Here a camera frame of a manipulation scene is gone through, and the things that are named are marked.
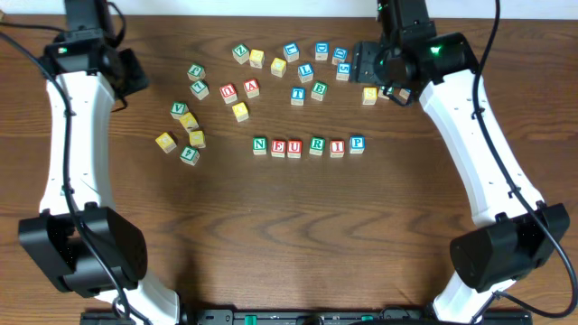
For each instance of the green V block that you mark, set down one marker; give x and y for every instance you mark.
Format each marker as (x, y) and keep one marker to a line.
(178, 109)

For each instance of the green 7 block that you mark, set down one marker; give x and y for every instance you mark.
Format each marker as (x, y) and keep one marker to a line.
(199, 89)

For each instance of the blue D block tilted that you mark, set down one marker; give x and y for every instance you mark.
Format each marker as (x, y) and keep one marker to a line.
(339, 55)

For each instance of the red I block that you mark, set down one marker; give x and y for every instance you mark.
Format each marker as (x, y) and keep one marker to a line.
(337, 148)

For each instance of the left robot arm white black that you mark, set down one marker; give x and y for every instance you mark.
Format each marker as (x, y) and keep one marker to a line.
(79, 241)

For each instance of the yellow C block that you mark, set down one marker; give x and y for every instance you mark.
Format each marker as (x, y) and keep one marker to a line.
(197, 139)

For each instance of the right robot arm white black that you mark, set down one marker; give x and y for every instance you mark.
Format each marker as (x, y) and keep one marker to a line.
(517, 232)

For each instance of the blue l block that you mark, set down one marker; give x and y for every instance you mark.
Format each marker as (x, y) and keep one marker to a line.
(305, 72)
(291, 52)

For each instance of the red u block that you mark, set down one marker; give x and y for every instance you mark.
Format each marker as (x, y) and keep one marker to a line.
(294, 149)
(228, 93)

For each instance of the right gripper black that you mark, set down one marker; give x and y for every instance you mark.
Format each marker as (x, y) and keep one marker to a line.
(364, 63)

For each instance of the yellow O block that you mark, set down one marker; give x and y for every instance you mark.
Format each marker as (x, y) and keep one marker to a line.
(240, 112)

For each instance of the yellow G block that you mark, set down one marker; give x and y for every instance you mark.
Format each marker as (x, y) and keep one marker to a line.
(166, 142)

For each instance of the red A block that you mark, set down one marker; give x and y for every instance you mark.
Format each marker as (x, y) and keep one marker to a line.
(251, 88)

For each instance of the green J block right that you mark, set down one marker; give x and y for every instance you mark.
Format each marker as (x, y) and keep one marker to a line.
(385, 92)

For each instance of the green R block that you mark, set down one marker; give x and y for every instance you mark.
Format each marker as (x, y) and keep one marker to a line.
(317, 145)

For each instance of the green B block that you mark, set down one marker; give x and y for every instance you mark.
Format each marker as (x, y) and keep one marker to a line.
(319, 90)

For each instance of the blue 2 block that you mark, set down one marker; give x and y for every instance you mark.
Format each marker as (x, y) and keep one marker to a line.
(405, 93)

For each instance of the green Z block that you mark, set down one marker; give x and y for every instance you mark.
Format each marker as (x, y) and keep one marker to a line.
(241, 53)

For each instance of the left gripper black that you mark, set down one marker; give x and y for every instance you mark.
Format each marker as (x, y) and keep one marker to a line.
(133, 72)

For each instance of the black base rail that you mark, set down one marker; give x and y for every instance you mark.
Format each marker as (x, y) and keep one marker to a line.
(386, 317)

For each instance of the blue 5 block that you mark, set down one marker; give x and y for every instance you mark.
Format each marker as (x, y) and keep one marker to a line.
(343, 71)

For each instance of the red E block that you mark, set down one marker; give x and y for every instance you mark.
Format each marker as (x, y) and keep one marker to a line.
(278, 148)

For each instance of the yellow K block left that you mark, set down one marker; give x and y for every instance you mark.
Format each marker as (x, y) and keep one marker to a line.
(189, 122)

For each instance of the green j block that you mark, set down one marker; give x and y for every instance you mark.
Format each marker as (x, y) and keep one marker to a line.
(385, 92)
(196, 72)

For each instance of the blue T block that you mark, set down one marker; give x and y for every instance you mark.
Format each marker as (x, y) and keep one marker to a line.
(297, 96)

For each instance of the green N block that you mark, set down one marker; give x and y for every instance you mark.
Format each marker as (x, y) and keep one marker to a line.
(259, 146)

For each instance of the yellow block upper middle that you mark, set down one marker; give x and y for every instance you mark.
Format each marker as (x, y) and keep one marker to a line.
(278, 67)

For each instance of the yellow S block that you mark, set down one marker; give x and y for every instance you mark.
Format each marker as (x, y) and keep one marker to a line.
(369, 96)

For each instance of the yellow block top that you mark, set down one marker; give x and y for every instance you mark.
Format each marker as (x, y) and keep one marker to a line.
(256, 59)

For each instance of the blue P block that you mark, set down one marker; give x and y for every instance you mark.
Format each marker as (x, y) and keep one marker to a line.
(357, 144)

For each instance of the blue L block top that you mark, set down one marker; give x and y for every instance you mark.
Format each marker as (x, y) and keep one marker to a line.
(291, 52)

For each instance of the green J block left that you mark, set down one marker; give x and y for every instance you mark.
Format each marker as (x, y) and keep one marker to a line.
(196, 72)

